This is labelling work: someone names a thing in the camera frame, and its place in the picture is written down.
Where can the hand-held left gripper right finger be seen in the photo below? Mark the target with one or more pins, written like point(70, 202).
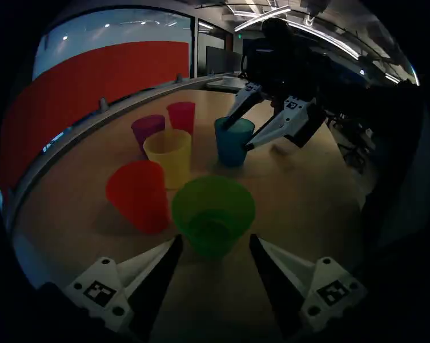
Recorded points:
point(320, 282)

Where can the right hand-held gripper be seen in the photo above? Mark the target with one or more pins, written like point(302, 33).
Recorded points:
point(279, 68)

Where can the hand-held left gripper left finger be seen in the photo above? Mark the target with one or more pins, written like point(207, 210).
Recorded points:
point(109, 277)

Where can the blue plastic cup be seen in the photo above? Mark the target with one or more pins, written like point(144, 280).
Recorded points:
point(232, 144)

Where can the crimson plastic cup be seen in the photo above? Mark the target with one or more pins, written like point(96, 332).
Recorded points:
point(182, 116)

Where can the red plastic cup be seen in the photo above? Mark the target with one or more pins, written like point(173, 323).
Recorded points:
point(139, 196)

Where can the yellow plastic cup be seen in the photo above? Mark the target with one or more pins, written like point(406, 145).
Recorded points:
point(170, 157)

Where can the green plastic cup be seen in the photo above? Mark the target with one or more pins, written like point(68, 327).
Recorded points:
point(211, 214)

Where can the purple plastic cup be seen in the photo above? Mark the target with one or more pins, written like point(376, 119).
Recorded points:
point(147, 128)

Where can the red desk screen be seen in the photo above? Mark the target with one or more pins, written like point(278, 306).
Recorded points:
point(93, 82)

